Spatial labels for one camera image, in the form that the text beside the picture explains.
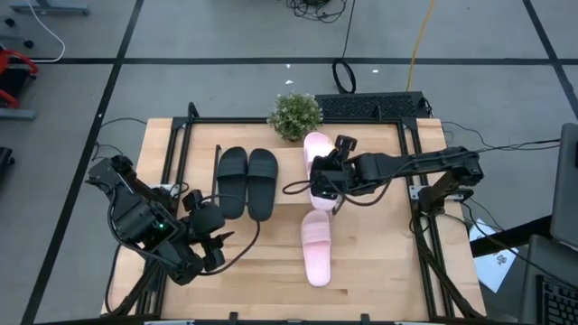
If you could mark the grey furniture foot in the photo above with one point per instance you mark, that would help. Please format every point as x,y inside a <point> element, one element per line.
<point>49,6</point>

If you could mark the black beam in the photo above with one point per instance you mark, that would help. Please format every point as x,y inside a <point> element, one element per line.
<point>510,237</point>

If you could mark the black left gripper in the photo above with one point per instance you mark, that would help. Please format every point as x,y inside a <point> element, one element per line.
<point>205,221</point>

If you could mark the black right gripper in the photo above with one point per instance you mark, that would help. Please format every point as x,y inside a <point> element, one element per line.
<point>347,176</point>

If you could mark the pink rubber slide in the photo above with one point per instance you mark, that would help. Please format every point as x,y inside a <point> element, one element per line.
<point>317,257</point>
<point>318,144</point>

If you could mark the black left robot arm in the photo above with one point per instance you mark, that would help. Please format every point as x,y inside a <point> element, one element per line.
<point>135,216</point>

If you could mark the black caster wheel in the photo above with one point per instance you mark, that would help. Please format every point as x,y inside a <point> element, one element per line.
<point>28,44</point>
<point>10,22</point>

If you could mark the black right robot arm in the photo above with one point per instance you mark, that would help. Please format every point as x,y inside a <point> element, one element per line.
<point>429,160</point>

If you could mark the grey laptop lid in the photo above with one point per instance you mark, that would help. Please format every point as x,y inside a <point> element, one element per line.
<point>566,189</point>

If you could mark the small green potted plant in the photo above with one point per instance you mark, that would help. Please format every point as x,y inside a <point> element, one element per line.
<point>295,115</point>

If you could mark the red and black cart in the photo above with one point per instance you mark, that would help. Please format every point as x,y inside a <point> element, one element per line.
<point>13,86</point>

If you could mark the black keyboard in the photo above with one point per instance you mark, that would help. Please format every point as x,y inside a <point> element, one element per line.
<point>560,302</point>
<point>370,106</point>

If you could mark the white paper sheet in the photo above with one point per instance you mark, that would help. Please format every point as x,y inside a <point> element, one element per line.
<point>494,266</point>

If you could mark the black aluminium table frame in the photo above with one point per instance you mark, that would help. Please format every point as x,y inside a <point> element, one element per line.
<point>226,120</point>

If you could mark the black rubber slide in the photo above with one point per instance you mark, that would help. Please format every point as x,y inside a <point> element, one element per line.
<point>263,189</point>
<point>232,189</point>

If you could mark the wooden shelf with black frame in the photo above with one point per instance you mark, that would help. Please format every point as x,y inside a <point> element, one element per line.
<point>291,176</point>

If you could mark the black table clamp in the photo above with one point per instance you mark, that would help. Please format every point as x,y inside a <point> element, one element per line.
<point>233,318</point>
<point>365,318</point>

